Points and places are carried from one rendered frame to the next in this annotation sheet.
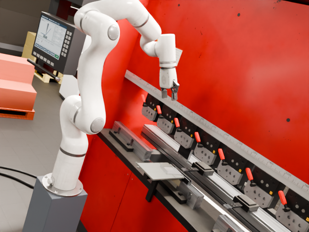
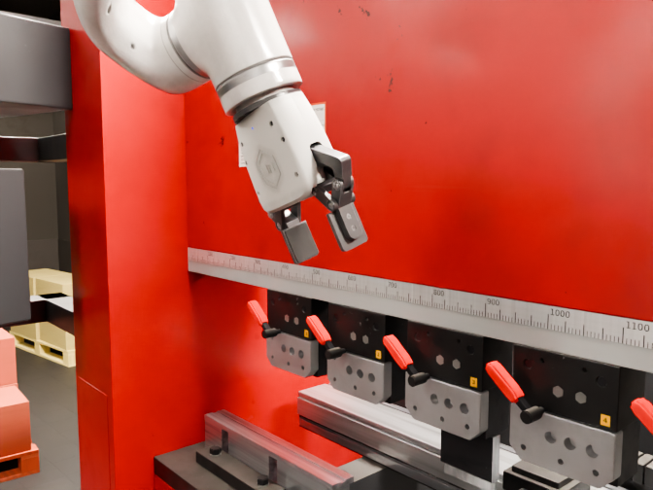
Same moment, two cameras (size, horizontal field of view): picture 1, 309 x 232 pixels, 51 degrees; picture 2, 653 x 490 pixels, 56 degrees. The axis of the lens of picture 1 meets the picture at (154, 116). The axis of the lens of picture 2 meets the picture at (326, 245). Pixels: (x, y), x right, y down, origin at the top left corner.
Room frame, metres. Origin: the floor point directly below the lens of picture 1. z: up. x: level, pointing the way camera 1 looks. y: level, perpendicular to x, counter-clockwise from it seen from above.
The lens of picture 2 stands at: (1.02, -0.05, 1.57)
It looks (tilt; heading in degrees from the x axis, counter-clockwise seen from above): 6 degrees down; 1
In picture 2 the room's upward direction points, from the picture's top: straight up
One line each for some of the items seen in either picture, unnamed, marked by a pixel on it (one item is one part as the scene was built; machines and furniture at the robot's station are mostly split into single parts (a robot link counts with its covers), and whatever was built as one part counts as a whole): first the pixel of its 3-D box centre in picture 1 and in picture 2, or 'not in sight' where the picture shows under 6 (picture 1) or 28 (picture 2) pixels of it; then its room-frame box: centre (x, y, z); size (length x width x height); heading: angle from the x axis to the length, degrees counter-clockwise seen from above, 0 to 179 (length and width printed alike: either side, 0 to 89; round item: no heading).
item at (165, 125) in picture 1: (170, 119); (369, 348); (2.15, -0.11, 1.26); 0.15 x 0.09 x 0.17; 42
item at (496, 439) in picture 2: (184, 152); (468, 454); (1.98, -0.26, 1.13); 0.10 x 0.02 x 0.10; 42
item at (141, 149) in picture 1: (131, 140); (270, 461); (2.39, 0.11, 0.92); 0.50 x 0.06 x 0.10; 42
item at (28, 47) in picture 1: (52, 58); (76, 310); (6.74, 2.45, 0.36); 1.21 x 0.87 x 0.71; 46
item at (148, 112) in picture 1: (154, 107); (302, 330); (2.29, 0.02, 1.26); 0.15 x 0.09 x 0.17; 42
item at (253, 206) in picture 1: (238, 203); not in sight; (1.79, -0.66, 1.01); 0.26 x 0.12 x 0.05; 132
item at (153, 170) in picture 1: (160, 171); not in sight; (1.88, -0.15, 1.00); 0.26 x 0.18 x 0.01; 132
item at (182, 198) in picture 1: (169, 188); not in sight; (1.91, -0.25, 0.89); 0.30 x 0.05 x 0.03; 42
